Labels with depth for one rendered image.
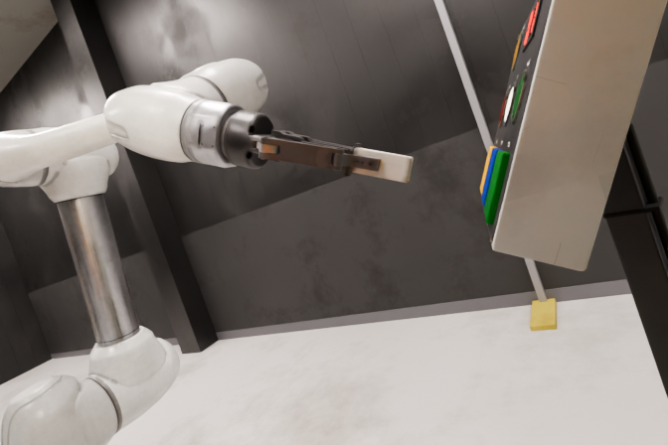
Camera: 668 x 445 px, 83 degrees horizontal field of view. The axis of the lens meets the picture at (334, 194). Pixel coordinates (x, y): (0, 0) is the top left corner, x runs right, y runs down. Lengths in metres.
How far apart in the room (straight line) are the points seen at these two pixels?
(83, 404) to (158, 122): 0.73
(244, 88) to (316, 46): 2.18
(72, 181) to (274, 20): 2.24
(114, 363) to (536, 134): 1.04
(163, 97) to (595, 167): 0.50
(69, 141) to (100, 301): 0.45
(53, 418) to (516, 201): 0.98
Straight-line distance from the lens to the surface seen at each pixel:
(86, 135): 0.83
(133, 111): 0.58
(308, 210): 2.94
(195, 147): 0.53
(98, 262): 1.11
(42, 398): 1.09
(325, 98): 2.77
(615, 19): 0.40
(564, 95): 0.39
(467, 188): 2.45
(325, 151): 0.44
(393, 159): 0.45
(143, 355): 1.16
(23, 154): 0.89
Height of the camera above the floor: 1.07
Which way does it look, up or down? 1 degrees down
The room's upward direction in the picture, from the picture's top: 20 degrees counter-clockwise
